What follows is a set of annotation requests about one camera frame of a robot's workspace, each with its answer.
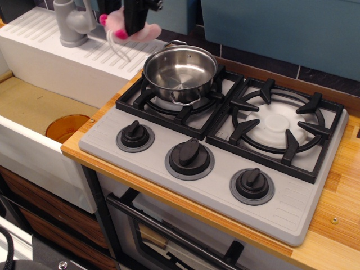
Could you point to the white burner cap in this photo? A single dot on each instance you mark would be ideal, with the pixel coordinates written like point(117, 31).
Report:
point(174, 106)
point(274, 120)

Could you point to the black right burner grate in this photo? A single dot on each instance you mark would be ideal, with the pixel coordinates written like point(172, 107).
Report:
point(325, 122)

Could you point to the grey toy stove top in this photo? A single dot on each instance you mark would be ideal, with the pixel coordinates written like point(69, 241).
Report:
point(285, 217)

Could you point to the black stove knob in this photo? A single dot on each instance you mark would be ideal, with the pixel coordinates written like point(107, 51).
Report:
point(135, 138)
point(190, 160)
point(252, 186)

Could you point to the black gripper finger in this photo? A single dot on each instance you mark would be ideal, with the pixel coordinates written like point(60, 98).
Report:
point(135, 13)
point(108, 6)

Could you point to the black right stove knob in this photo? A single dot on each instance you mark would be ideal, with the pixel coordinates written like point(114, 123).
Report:
point(252, 186)

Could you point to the oven door with handle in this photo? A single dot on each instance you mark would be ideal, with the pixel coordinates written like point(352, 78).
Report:
point(173, 249)

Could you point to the black left stove knob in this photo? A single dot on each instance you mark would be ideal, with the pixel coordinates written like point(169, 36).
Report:
point(135, 138)

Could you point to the black left burner grate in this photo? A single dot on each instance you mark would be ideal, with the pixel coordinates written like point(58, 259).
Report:
point(188, 121)

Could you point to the pink stuffed pig toy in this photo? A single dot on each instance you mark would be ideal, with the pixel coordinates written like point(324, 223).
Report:
point(114, 27)

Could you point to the stainless steel pan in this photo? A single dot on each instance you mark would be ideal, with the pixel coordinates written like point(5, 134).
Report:
point(180, 73)

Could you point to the white toy sink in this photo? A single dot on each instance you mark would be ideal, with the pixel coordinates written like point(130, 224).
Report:
point(42, 81)

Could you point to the white left burner cap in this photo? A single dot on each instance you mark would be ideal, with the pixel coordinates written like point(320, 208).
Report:
point(174, 106)

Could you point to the grey toy faucet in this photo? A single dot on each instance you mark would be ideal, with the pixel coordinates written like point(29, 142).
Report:
point(74, 25)

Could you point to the black middle stove knob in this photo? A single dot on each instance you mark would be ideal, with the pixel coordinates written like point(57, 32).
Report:
point(190, 160)

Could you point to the wooden drawer front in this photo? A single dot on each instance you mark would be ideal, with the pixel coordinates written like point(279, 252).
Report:
point(67, 227)

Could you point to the black burner grate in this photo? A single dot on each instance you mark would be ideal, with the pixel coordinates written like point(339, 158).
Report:
point(188, 121)
point(325, 122)

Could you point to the white right burner cap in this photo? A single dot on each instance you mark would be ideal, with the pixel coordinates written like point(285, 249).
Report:
point(274, 120)

